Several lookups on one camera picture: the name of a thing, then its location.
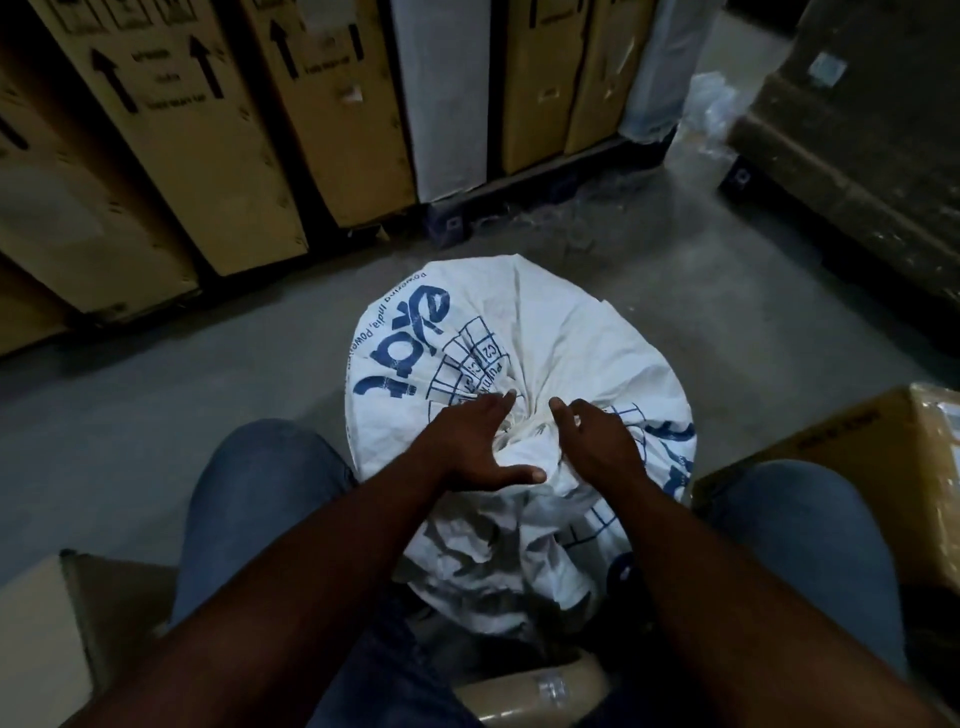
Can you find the person's right hand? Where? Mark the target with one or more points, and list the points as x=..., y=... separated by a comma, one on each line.
x=604, y=446

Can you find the person's left hand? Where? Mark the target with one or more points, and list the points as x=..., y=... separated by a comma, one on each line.
x=465, y=450

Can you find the white woven sack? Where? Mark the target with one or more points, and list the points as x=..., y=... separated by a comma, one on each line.
x=562, y=337

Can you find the person's left forearm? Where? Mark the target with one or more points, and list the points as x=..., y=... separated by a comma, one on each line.
x=300, y=600

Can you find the person's left leg in jeans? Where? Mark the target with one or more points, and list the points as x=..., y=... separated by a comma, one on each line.
x=255, y=487

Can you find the person's leg in jeans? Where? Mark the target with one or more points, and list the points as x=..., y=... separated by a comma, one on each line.
x=255, y=487
x=810, y=540

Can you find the person's right leg in jeans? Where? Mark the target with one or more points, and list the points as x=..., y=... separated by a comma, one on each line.
x=810, y=540

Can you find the dark blue pallet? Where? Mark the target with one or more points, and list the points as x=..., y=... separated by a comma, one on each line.
x=739, y=178
x=457, y=217

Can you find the brown taped package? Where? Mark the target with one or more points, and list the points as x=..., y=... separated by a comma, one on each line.
x=510, y=694

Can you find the brown cardboard box with tape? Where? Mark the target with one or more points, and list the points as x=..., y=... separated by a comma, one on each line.
x=885, y=465

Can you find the crumpled white plastic sheet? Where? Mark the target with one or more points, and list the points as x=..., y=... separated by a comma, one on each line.
x=712, y=105

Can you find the tall box in white wrap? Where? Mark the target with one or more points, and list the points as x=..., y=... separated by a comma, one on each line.
x=667, y=67

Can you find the plastic wrapped brown pallet load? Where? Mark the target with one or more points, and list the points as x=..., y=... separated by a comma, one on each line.
x=862, y=150

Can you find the row of tall cardboard boxes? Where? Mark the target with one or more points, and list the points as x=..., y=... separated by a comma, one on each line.
x=187, y=150

